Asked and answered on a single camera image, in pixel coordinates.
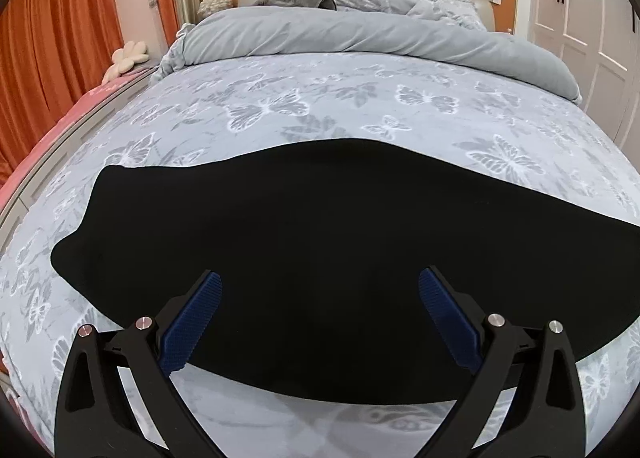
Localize white flower shaped cushion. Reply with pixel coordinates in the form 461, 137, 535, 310
111, 40, 150, 79

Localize butterfly print pillow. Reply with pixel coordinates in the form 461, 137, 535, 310
370, 0, 488, 31

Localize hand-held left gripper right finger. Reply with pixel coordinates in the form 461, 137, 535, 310
417, 265, 587, 458

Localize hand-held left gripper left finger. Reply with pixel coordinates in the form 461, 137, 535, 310
55, 269, 224, 458

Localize pink blanket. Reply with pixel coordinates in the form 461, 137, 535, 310
0, 65, 151, 209

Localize white panelled wardrobe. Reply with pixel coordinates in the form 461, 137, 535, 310
527, 0, 640, 149

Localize black pants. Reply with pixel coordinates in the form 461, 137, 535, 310
51, 138, 640, 404

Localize beige bed frame rail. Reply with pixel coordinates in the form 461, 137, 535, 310
0, 73, 156, 239

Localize plain grey duvet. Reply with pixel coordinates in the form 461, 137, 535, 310
150, 0, 583, 106

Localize grey butterfly print bed sheet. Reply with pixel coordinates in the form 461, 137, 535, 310
0, 50, 640, 458

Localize white fluffy ornament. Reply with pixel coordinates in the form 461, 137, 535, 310
199, 0, 233, 19

